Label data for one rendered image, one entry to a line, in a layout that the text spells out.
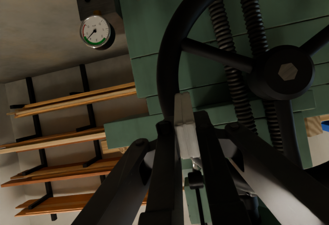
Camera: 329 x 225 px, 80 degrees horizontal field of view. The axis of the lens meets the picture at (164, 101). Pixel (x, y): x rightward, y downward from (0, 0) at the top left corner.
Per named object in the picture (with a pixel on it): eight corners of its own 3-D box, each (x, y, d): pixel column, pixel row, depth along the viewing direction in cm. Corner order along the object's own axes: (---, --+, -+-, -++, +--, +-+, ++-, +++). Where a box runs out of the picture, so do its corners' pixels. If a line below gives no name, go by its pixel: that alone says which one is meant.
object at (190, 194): (204, 183, 75) (212, 222, 75) (203, 174, 84) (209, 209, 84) (182, 186, 76) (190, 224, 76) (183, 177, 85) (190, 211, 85)
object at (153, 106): (345, 59, 38) (349, 79, 38) (290, 72, 59) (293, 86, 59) (145, 97, 43) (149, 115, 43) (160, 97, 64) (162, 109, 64)
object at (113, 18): (108, -28, 40) (115, 11, 40) (127, 1, 52) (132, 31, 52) (70, -17, 41) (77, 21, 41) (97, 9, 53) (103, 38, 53)
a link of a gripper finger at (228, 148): (198, 144, 12) (247, 137, 12) (192, 111, 17) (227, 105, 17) (201, 163, 13) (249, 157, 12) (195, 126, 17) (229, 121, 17)
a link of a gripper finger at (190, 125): (184, 123, 14) (195, 121, 14) (181, 91, 20) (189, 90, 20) (191, 159, 15) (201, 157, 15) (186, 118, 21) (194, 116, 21)
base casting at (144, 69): (350, 10, 38) (359, 57, 38) (253, 62, 95) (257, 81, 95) (128, 59, 44) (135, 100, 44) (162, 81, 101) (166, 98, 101)
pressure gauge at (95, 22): (105, 1, 37) (112, 43, 37) (112, 10, 41) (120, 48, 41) (74, 9, 38) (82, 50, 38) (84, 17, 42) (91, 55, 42)
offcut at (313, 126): (304, 113, 44) (307, 131, 44) (292, 116, 43) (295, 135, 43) (319, 113, 41) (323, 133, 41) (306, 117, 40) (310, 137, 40)
